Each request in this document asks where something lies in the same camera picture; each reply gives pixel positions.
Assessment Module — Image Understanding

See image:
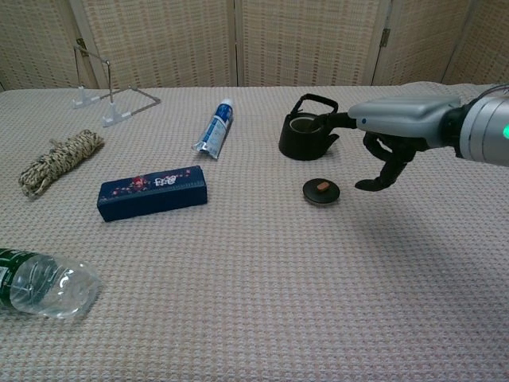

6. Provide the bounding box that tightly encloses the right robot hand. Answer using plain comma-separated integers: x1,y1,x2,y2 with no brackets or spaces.
317,93,463,193

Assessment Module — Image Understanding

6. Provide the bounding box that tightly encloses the black teapot lid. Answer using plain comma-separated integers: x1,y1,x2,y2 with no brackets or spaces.
302,178,342,205

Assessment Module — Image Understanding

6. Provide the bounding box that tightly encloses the black cast iron teapot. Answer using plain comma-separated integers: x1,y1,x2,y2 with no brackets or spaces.
278,93,340,162

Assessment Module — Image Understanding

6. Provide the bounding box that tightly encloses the woven folding screen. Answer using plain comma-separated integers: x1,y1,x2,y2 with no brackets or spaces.
0,0,509,92

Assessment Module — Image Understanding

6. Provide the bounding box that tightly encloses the blue white toothpaste tube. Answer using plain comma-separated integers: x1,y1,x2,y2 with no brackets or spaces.
192,99,235,162

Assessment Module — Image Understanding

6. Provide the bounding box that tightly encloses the dark blue rectangular box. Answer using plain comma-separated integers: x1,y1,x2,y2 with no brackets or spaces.
96,165,208,223

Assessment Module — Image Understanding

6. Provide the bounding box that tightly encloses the clear plastic water bottle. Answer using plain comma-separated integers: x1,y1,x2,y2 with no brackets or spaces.
0,248,100,320

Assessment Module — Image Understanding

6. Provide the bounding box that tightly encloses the metal wire stand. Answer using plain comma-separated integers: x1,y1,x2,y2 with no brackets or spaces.
72,44,162,128

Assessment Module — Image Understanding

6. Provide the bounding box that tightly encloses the coiled straw rope bundle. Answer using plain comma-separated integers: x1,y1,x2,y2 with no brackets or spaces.
17,129,105,198

